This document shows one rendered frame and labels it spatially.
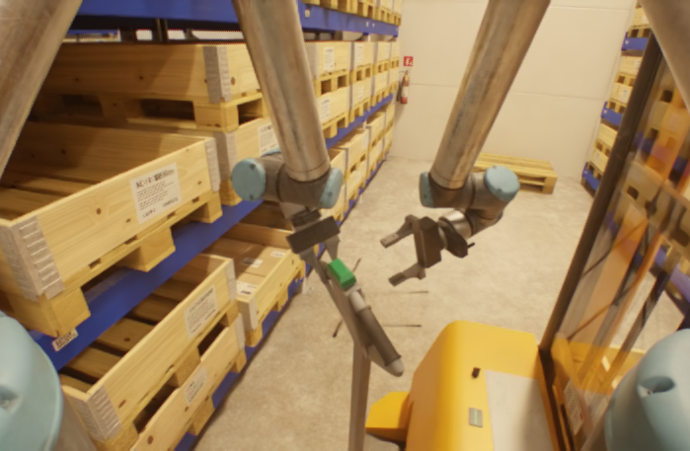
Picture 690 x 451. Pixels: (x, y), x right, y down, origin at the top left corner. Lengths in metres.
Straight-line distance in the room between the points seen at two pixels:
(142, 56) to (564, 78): 5.76
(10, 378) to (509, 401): 1.26
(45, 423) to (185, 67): 1.52
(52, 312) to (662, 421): 1.16
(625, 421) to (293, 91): 0.54
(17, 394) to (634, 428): 0.33
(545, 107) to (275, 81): 6.09
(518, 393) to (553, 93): 5.56
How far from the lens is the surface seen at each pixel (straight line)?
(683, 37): 0.53
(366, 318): 0.81
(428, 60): 6.36
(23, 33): 0.44
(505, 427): 1.29
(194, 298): 1.60
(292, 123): 0.63
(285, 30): 0.56
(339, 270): 0.82
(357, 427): 1.28
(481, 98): 0.70
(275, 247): 2.77
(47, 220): 1.11
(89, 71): 2.07
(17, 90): 0.44
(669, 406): 0.26
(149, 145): 1.77
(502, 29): 0.64
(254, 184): 0.78
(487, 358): 1.45
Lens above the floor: 1.89
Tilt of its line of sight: 28 degrees down
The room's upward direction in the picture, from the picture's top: 2 degrees clockwise
